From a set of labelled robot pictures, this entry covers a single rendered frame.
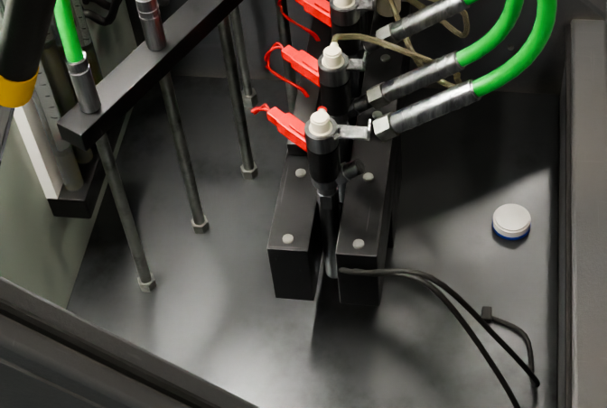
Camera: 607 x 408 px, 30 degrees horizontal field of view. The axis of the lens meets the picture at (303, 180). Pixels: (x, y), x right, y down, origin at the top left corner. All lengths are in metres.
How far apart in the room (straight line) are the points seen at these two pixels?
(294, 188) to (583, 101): 0.31
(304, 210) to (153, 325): 0.22
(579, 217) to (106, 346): 0.55
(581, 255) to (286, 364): 0.30
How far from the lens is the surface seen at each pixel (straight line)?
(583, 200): 1.09
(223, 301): 1.17
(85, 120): 0.99
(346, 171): 0.99
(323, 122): 0.94
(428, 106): 0.91
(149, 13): 1.00
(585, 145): 1.14
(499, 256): 1.19
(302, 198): 1.05
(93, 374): 0.65
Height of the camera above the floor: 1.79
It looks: 50 degrees down
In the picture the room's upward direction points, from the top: 7 degrees counter-clockwise
